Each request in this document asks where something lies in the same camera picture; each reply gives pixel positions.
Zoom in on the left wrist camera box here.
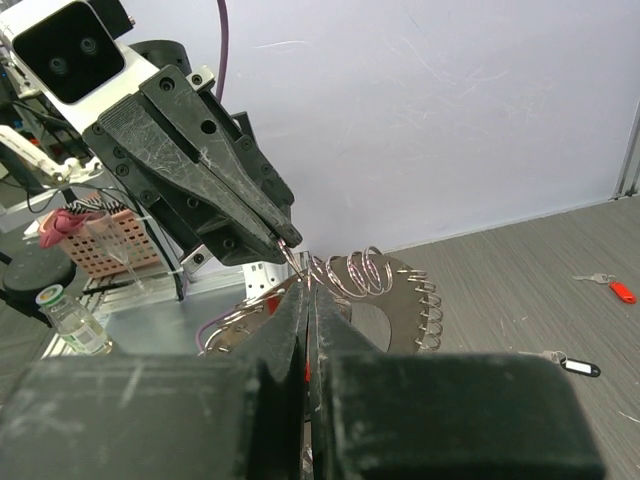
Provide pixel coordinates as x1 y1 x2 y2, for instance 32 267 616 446
1 1 158 133

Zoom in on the key with black tag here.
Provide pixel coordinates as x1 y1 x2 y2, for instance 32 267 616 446
521 350 602 378

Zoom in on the pink perforated basket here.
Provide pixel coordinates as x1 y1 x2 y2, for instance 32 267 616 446
58 209 161 279

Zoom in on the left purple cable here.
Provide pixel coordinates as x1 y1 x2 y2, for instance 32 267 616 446
213 0 232 104

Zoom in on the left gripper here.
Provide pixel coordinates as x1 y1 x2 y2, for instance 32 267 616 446
81 63 304 268

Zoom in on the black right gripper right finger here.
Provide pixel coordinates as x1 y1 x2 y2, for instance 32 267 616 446
307 286 605 479

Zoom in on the key with red white tag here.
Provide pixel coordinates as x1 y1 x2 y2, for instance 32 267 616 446
304 359 311 383

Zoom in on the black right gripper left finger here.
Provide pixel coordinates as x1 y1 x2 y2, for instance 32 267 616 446
1 285 306 479

